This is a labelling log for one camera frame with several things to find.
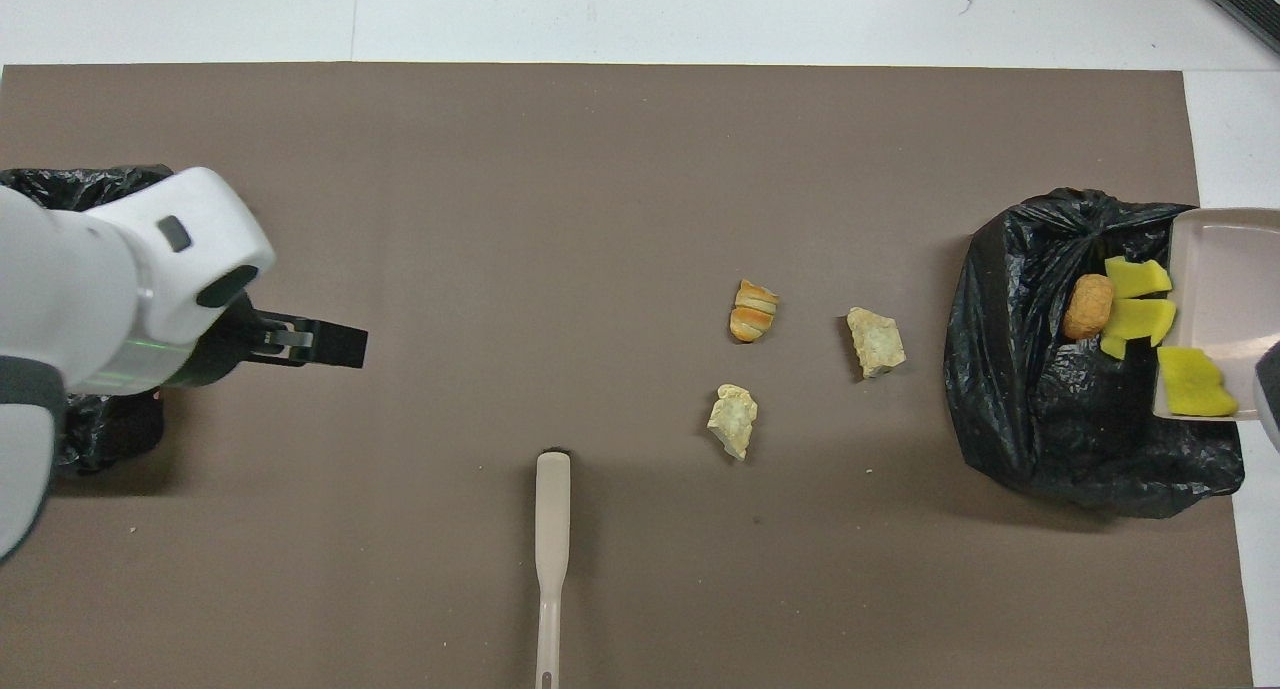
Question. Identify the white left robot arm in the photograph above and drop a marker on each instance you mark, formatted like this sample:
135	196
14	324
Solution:
80	289

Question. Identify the large brown table mat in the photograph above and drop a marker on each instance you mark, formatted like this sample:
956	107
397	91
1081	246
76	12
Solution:
640	109

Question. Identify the beige plastic dustpan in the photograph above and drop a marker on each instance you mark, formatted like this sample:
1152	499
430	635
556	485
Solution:
1225	299

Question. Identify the brown toy bread roll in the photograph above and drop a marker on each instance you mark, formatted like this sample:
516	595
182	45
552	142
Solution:
1088	307

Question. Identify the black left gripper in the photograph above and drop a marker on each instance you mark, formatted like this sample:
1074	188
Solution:
225	344

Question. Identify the right black trash bag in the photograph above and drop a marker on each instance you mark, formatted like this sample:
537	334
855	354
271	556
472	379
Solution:
1030	389

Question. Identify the orange striped toy croissant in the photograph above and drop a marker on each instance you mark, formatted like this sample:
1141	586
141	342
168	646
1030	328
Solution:
753	311

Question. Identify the pale beige foam chunk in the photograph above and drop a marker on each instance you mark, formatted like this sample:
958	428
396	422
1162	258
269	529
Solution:
733	419
876	344

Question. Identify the black bag over pink bin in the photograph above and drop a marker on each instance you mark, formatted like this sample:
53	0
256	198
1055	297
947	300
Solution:
110	429

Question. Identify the yellow sponge piece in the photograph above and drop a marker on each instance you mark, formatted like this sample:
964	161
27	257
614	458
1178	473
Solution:
1135	277
1195	384
1140	319

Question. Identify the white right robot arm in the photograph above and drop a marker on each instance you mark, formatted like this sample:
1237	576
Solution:
1272	399

